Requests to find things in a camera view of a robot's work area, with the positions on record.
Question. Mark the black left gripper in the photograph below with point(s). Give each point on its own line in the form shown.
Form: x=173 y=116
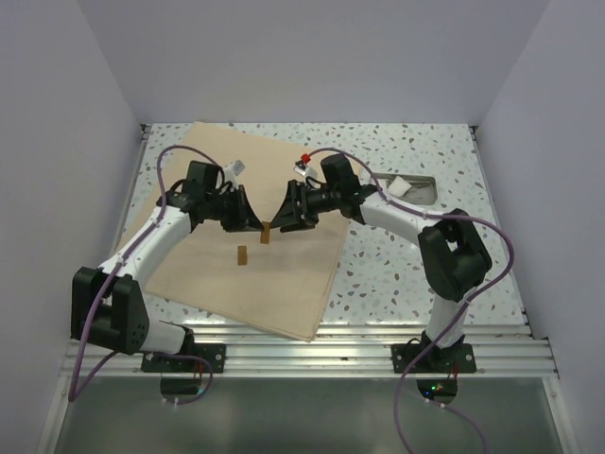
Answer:
x=244 y=218

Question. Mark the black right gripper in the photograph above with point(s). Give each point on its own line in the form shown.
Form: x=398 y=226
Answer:
x=292 y=216

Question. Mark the brown indicator tape strip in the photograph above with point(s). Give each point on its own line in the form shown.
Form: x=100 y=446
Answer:
x=242 y=255
x=265 y=234

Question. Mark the white gauze pad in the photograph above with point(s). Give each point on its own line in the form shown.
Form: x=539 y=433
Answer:
x=398 y=187

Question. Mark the metal instrument tray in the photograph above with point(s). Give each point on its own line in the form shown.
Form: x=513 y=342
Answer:
x=423 y=191

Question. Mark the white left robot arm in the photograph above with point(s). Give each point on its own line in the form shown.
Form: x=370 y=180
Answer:
x=108 y=307

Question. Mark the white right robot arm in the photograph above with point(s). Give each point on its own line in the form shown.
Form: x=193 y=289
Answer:
x=454 y=257

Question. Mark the beige cloth drape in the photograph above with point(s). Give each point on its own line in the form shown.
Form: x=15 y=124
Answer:
x=274 y=281

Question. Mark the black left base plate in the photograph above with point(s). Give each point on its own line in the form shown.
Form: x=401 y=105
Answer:
x=203 y=358

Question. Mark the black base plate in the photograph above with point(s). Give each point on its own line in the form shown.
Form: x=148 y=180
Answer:
x=203 y=358
x=456 y=359

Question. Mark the aluminium rail frame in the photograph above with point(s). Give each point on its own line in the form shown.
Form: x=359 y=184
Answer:
x=514 y=398

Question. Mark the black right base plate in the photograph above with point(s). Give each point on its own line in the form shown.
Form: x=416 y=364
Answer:
x=456 y=359

